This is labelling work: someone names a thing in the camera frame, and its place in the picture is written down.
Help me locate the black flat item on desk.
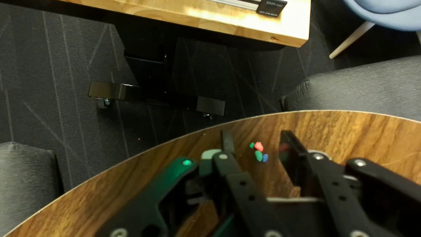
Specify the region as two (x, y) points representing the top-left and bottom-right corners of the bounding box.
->
(256, 0), (288, 19)

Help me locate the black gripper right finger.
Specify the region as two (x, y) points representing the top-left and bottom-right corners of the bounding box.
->
(279, 129), (421, 237)

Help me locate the black desk foot with casters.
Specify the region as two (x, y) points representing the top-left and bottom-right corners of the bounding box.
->
(88, 22), (228, 122)

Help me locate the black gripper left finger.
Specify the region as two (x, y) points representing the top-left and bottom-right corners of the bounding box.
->
(96, 129), (282, 237)

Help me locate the dark grey sofa with plant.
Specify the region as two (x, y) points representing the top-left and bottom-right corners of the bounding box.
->
(0, 140), (63, 237)

